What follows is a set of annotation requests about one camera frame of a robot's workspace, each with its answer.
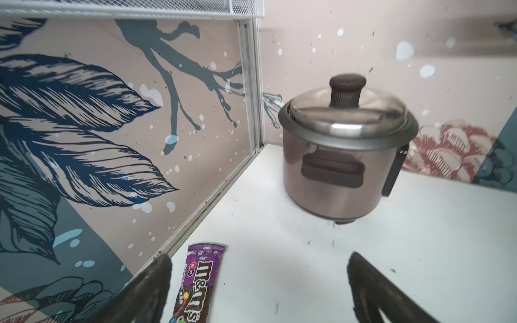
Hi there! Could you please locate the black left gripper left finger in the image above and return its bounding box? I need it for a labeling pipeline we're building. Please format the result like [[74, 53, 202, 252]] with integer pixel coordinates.
[[88, 254, 172, 323]]

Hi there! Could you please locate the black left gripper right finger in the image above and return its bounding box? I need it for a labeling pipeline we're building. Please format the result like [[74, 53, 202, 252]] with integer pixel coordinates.
[[347, 252, 437, 322]]

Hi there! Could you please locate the silver rice cooker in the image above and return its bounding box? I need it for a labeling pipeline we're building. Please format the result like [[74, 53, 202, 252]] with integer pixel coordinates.
[[278, 73, 419, 224]]

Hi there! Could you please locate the purple M&M's candy packet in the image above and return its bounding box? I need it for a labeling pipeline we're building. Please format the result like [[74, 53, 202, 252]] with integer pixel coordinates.
[[170, 243, 227, 323]]

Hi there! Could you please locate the white wire mesh shelf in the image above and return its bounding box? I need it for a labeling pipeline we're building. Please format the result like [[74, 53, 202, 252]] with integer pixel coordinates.
[[1, 0, 265, 20]]

